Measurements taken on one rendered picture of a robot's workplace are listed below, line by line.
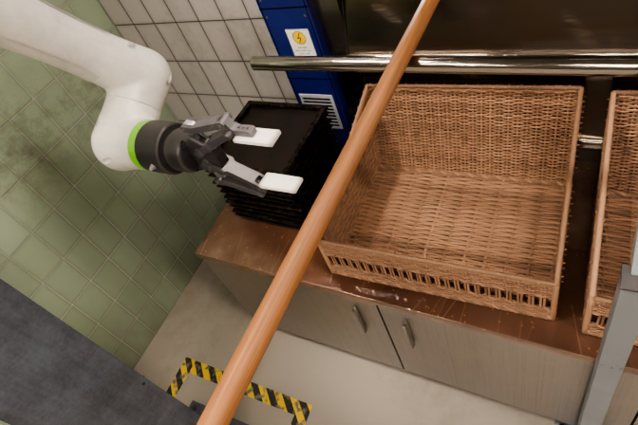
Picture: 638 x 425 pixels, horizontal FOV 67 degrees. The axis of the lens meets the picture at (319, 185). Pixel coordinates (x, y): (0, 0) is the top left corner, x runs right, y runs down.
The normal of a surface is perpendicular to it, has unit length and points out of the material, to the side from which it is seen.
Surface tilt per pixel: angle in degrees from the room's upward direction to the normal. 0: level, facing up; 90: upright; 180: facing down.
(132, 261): 90
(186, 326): 0
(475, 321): 0
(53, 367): 90
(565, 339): 0
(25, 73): 90
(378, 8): 70
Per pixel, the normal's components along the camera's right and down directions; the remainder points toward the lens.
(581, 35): -0.48, 0.48
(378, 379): -0.29, -0.65
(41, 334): 0.87, 0.12
